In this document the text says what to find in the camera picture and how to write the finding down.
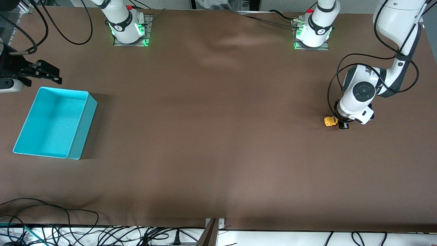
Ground turquoise plastic bin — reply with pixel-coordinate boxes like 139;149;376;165
13;87;98;160

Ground brown table cover cloth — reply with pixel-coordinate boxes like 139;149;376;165
0;6;437;233

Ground black cable with metal plug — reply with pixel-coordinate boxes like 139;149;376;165
0;14;39;56

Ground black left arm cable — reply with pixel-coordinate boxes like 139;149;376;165
327;53;420;119
373;0;427;61

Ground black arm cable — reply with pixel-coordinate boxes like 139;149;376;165
373;0;427;61
327;53;420;119
39;0;93;45

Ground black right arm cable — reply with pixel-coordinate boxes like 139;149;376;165
39;0;93;45

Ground aluminium frame profile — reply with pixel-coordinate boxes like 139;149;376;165
238;0;260;14
0;0;34;46

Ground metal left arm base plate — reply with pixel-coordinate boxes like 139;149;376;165
293;18;330;51

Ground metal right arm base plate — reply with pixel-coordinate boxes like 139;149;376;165
113;14;151;47

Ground black power cable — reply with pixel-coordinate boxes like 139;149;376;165
268;9;301;22

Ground long black looping cable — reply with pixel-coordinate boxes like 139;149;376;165
0;197;100;236

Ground thin grey cable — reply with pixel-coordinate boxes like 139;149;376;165
147;8;167;25

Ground teal cable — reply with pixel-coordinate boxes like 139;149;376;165
0;222;35;246

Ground tangled black cables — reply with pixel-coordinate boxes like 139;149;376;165
0;224;205;246

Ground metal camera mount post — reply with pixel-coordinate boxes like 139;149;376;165
196;218;226;246

